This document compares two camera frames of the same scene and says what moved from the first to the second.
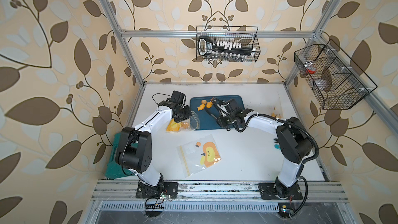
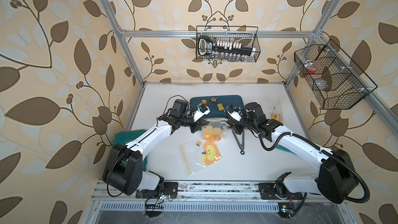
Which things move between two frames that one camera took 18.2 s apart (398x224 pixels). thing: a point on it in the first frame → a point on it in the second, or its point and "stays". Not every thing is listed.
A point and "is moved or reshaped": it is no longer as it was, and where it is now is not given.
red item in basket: x=310 y=72 stays
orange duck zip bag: x=192 y=123 is moved or reshaped
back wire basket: x=227 y=43 stays
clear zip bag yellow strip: x=198 y=154 stays
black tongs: x=214 y=100 → x=239 y=136
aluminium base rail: x=217 y=192 stays
